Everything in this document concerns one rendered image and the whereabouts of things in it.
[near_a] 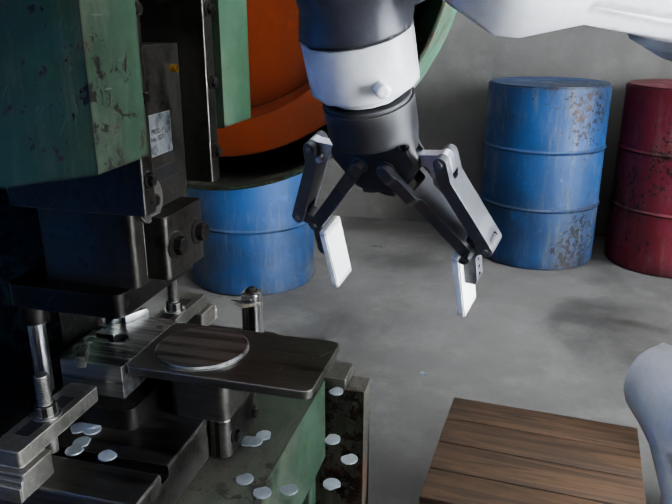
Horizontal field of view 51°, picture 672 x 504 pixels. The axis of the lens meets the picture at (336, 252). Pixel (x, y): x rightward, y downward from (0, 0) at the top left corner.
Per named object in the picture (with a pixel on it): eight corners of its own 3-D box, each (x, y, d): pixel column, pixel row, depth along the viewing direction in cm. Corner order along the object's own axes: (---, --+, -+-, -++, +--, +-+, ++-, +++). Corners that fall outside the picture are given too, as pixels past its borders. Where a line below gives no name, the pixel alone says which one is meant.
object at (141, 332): (178, 348, 104) (176, 319, 103) (124, 398, 91) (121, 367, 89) (124, 340, 107) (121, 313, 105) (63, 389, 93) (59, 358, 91)
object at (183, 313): (217, 317, 122) (214, 261, 119) (171, 361, 107) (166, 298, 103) (186, 313, 124) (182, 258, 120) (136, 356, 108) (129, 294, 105)
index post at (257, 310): (265, 340, 114) (263, 284, 110) (258, 348, 111) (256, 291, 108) (248, 338, 114) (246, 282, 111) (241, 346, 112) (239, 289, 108)
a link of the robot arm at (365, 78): (380, 52, 48) (391, 123, 51) (451, -14, 56) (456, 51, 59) (237, 46, 54) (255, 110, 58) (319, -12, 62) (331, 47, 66)
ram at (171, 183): (222, 253, 97) (209, 29, 88) (170, 293, 84) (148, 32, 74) (111, 243, 102) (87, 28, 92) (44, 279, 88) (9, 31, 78)
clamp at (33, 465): (108, 421, 91) (100, 349, 88) (21, 504, 76) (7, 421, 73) (68, 414, 93) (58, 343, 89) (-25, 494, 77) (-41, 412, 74)
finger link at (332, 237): (324, 233, 67) (318, 232, 68) (338, 288, 71) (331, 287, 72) (340, 215, 69) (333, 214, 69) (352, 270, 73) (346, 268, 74)
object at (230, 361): (340, 424, 100) (341, 338, 96) (311, 484, 88) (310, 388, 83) (181, 400, 107) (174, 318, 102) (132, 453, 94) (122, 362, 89)
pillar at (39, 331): (58, 386, 94) (44, 289, 89) (48, 395, 92) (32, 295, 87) (44, 384, 94) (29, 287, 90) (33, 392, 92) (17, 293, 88)
